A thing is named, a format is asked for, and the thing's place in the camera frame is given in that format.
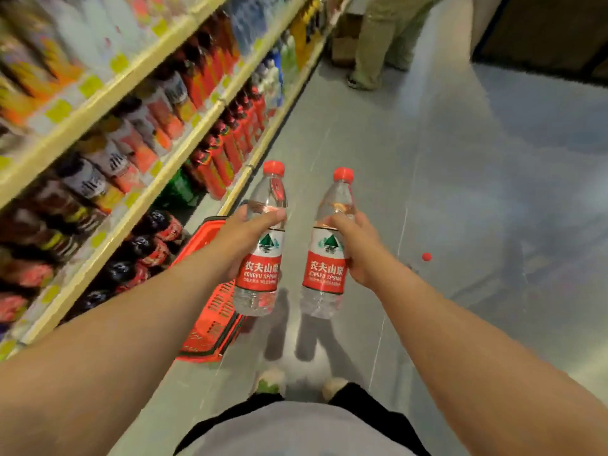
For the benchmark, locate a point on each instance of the row of yellow price tags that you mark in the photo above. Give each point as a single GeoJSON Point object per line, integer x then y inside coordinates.
{"type": "Point", "coordinates": [58, 110]}

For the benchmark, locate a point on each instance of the row of orange label bottles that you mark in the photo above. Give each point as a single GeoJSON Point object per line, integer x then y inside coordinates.
{"type": "Point", "coordinates": [138, 132]}

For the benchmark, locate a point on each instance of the person's right forearm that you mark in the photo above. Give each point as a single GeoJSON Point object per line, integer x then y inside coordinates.
{"type": "Point", "coordinates": [499, 375]}

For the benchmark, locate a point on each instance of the person's left hand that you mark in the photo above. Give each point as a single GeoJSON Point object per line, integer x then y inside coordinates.
{"type": "Point", "coordinates": [237, 242]}

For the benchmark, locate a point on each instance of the wooden store shelves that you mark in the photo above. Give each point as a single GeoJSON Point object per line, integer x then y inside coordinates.
{"type": "Point", "coordinates": [123, 85]}

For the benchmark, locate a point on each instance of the row of red drink bottles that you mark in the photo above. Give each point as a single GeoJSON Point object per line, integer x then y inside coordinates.
{"type": "Point", "coordinates": [223, 151]}

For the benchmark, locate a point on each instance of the person's left forearm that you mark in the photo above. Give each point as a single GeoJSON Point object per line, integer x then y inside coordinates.
{"type": "Point", "coordinates": [95, 365]}

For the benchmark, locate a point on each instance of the person's right green shoe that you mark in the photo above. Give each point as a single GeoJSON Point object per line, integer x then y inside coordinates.
{"type": "Point", "coordinates": [334, 388]}

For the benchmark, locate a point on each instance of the green soda bottle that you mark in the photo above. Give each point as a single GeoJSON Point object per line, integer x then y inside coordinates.
{"type": "Point", "coordinates": [180, 189]}

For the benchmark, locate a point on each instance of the person's left green shoe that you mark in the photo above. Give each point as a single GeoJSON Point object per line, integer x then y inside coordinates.
{"type": "Point", "coordinates": [269, 382]}

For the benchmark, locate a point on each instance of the cola bottle red label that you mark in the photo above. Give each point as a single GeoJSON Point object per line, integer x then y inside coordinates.
{"type": "Point", "coordinates": [166, 227]}
{"type": "Point", "coordinates": [92, 301]}
{"type": "Point", "coordinates": [149, 251]}
{"type": "Point", "coordinates": [126, 275]}

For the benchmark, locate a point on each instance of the dark wooden cabinet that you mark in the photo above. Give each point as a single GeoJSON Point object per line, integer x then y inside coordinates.
{"type": "Point", "coordinates": [546, 33]}

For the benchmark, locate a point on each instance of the row of brown tea bottles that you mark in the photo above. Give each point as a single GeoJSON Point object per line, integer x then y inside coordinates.
{"type": "Point", "coordinates": [43, 242]}

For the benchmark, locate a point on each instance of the person's green shoe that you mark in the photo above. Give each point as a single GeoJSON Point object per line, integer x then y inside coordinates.
{"type": "Point", "coordinates": [269, 382]}
{"type": "Point", "coordinates": [334, 388]}

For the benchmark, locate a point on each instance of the person's white shirt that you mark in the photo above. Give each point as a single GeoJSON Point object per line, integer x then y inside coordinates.
{"type": "Point", "coordinates": [294, 432]}

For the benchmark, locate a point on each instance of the row of mixed colour drinks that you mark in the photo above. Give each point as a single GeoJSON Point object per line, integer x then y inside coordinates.
{"type": "Point", "coordinates": [290, 47]}

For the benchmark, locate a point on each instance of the red shopping basket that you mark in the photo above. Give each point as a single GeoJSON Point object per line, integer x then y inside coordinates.
{"type": "Point", "coordinates": [197, 242]}

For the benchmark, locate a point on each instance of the person's right hand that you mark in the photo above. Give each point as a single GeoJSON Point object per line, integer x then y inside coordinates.
{"type": "Point", "coordinates": [366, 254]}

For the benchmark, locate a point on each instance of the brown cardboard box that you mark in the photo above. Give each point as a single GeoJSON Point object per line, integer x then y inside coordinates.
{"type": "Point", "coordinates": [346, 42]}

